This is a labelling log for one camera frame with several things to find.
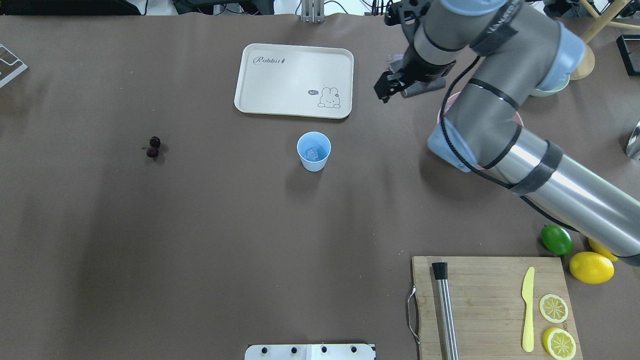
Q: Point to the cream rabbit tray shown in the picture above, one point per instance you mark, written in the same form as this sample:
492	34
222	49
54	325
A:
295	80

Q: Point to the ice cube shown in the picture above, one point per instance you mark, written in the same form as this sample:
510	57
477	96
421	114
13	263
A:
312	154

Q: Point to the yellow lemon outer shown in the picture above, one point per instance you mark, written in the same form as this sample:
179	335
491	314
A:
601	250

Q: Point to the dark red cherries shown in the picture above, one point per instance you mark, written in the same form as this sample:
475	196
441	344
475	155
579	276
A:
153	149

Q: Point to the grey device table edge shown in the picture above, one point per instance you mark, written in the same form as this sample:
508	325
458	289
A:
10	66

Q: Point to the pink bowl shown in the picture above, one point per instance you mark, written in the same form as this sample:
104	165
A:
451	100

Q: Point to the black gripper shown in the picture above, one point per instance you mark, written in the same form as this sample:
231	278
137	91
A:
421	68

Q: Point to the steel muddler black tip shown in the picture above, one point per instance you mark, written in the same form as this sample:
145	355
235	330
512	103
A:
440	272

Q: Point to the yellow plastic knife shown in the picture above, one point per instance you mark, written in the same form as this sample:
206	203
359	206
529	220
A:
527	294

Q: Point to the light blue cup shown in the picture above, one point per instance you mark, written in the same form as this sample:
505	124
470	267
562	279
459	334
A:
320	141

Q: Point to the grey folded cloth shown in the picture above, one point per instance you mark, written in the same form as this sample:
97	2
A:
395	64

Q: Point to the yellow lemon near board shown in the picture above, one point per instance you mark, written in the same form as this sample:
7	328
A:
591	267

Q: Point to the mint green bowl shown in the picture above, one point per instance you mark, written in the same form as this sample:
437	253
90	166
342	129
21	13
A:
541	93

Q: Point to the green lime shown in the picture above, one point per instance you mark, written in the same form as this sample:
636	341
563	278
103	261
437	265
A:
557	239

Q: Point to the wooden cutting board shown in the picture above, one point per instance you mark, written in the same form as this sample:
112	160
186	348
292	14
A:
487	306

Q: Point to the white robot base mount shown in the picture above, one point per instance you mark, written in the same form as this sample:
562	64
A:
317	351

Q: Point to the lemon slice upper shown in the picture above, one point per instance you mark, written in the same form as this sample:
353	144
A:
559	344

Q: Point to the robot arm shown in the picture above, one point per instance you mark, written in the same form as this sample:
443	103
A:
517	50

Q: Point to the wooden mug tree stand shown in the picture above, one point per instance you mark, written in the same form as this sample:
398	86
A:
600	21

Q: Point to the steel ice scoop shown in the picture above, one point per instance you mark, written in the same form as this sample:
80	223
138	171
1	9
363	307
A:
632	148

